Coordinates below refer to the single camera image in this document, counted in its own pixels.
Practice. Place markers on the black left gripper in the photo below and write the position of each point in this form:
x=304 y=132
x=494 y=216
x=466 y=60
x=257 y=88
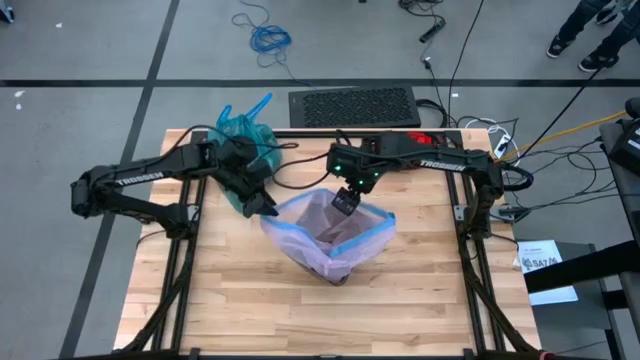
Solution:
x=240 y=170

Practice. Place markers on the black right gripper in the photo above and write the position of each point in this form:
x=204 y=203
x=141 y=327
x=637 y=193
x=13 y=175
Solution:
x=357 y=165

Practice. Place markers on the teal trash bag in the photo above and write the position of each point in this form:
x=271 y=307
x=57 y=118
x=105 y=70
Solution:
x=235 y=130

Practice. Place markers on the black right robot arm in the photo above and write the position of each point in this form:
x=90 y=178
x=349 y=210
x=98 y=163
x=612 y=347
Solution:
x=450 y=162

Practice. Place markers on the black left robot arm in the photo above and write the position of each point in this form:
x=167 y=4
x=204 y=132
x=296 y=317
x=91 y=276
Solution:
x=145 y=177

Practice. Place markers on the white power strip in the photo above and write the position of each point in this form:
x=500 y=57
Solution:
x=501 y=145

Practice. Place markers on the black power strip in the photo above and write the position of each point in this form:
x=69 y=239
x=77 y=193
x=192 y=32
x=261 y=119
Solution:
x=432 y=31

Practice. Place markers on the white printed paper sheet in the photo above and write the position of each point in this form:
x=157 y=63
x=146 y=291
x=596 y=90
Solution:
x=540 y=252

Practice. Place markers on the black crossbar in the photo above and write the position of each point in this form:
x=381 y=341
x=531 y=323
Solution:
x=580 y=265

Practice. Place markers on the grey metal cart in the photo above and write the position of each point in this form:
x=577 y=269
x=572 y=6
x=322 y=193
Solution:
x=575 y=325

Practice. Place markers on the black device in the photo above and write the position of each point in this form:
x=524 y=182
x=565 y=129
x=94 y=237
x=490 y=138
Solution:
x=627 y=145

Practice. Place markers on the person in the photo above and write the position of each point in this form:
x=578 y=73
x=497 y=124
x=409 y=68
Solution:
x=577 y=20

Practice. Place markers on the dark floor object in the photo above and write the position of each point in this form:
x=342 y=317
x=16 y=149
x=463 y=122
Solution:
x=5 y=14

